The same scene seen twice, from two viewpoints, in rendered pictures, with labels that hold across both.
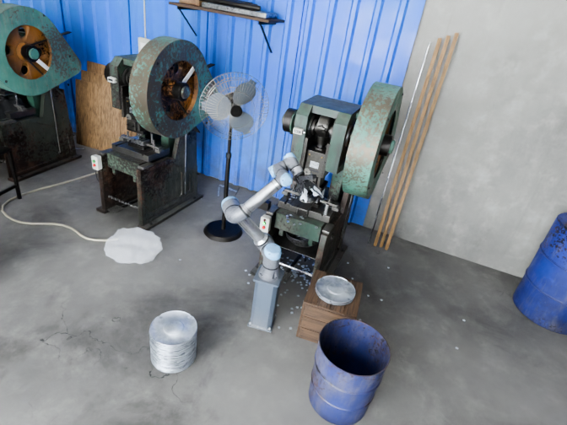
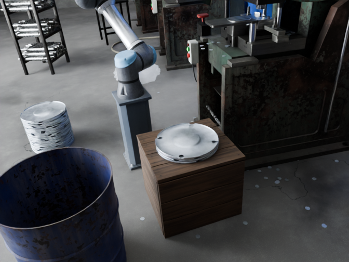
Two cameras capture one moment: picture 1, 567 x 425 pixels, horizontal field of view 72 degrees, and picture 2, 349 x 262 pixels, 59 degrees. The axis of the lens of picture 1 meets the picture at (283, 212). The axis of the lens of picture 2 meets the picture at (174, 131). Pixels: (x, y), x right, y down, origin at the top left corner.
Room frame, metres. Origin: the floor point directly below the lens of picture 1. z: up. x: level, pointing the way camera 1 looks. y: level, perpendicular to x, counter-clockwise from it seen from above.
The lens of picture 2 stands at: (1.61, -1.47, 1.16)
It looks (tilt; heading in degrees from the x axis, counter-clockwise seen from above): 31 degrees down; 61
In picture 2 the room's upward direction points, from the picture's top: 4 degrees counter-clockwise
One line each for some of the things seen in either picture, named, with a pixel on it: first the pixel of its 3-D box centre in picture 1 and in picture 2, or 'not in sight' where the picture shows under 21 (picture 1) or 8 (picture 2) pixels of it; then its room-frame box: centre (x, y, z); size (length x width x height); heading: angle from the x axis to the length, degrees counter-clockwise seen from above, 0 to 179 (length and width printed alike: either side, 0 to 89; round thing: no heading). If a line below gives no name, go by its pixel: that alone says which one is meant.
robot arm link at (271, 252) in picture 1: (272, 255); (127, 64); (2.19, 0.03, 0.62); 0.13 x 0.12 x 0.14; 23
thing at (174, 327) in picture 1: (173, 327); (43, 110); (1.75, 0.57, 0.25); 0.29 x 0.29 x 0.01
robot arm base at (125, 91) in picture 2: (270, 269); (129, 85); (2.18, 0.03, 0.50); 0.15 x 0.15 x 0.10
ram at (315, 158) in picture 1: (315, 166); not in sight; (2.87, -0.19, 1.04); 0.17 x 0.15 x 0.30; 161
